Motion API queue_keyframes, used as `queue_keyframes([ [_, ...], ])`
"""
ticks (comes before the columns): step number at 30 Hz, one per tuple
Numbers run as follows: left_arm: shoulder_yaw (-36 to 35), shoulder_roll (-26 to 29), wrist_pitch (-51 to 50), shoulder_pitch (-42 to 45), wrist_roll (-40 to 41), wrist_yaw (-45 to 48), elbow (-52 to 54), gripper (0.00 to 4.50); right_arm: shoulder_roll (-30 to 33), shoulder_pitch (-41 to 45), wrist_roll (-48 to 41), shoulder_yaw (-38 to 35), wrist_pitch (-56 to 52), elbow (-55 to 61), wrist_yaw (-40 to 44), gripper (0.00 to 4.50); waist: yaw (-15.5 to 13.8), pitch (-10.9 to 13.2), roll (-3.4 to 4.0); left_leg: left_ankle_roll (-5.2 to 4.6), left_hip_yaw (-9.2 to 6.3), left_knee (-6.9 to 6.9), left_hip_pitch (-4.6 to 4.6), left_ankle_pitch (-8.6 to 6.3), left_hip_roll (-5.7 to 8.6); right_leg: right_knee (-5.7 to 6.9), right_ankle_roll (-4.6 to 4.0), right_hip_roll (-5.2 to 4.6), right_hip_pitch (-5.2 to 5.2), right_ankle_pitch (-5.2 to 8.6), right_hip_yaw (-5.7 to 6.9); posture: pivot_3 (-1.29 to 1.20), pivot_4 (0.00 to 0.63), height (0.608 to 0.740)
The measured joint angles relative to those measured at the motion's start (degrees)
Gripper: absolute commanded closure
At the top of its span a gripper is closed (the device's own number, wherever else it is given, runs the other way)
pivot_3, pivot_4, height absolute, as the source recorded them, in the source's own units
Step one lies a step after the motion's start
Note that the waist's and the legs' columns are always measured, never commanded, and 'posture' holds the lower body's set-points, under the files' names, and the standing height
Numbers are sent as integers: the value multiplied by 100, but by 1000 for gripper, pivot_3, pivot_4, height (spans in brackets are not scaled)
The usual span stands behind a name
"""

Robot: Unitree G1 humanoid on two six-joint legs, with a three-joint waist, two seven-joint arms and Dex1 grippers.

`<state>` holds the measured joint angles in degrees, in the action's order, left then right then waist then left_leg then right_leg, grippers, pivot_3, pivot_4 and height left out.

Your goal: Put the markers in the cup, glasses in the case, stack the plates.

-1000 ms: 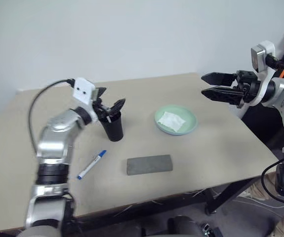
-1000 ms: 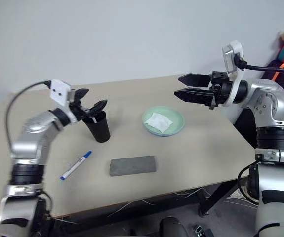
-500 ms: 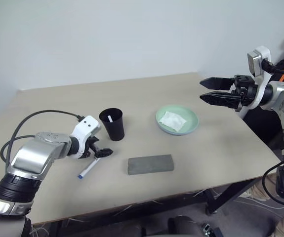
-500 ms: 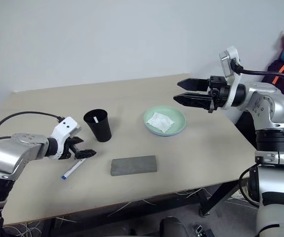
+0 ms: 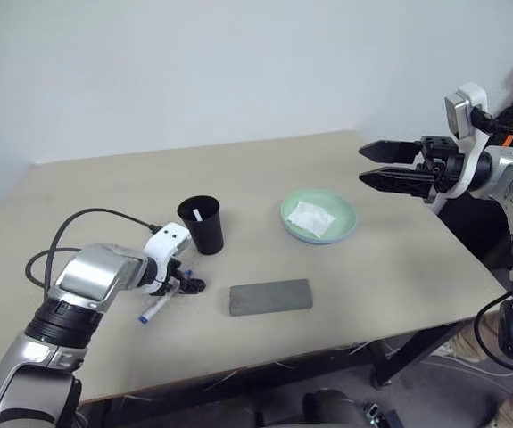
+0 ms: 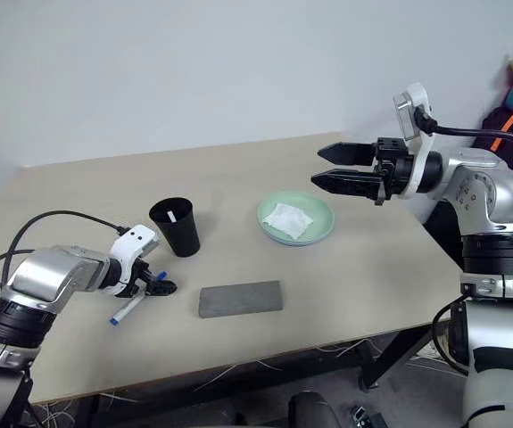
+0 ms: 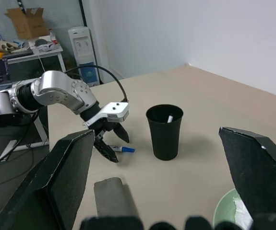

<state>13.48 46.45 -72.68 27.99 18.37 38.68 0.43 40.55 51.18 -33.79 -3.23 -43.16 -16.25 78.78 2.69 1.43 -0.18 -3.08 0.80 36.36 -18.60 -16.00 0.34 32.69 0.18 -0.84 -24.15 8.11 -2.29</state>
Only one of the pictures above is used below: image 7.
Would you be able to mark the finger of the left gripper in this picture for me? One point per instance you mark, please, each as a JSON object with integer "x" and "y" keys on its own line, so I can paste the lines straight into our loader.
{"x": 123, "y": 134}
{"x": 106, "y": 151}

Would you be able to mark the white bottle red label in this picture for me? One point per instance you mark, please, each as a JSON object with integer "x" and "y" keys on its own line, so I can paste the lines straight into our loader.
{"x": 53, "y": 38}

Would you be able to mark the white water dispenser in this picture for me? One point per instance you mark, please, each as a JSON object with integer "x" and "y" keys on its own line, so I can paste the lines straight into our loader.
{"x": 82, "y": 48}

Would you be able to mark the light green plate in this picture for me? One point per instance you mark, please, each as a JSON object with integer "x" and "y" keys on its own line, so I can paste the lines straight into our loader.
{"x": 224, "y": 210}

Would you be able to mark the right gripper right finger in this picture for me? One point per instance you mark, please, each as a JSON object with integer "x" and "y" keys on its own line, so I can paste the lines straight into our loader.
{"x": 260, "y": 172}

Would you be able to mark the white metal side desk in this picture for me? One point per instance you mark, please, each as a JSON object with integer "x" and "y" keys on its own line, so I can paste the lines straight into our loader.
{"x": 46, "y": 54}

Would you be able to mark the cardboard tubes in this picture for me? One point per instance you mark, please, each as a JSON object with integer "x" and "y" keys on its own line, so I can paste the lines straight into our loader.
{"x": 5, "y": 45}

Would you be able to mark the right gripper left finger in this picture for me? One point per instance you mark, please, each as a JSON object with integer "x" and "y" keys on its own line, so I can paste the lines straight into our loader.
{"x": 56, "y": 179}

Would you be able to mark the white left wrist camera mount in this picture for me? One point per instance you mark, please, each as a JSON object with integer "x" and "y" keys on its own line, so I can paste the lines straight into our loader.
{"x": 116, "y": 110}

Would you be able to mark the blue capped whiteboard marker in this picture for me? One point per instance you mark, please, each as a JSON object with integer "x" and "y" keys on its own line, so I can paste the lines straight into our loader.
{"x": 125, "y": 149}

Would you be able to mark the grey translucent glasses case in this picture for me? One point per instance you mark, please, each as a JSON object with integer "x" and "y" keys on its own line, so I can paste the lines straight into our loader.
{"x": 111, "y": 198}

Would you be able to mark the open cardboard box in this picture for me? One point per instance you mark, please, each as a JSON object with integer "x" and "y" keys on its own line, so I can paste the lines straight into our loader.
{"x": 27, "y": 26}

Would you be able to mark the black capped whiteboard marker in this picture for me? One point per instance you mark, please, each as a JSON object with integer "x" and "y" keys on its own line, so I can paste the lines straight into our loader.
{"x": 170, "y": 119}

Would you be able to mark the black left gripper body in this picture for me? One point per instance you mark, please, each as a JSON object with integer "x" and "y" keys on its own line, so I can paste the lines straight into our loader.
{"x": 101, "y": 127}

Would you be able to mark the white tissue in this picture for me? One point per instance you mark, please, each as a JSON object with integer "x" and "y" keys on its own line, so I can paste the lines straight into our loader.
{"x": 239, "y": 210}

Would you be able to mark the black plastic cup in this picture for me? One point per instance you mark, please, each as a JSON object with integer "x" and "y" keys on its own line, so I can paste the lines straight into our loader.
{"x": 164, "y": 139}

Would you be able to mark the white grey headset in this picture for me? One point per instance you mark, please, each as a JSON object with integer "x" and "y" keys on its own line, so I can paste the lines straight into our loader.
{"x": 44, "y": 45}

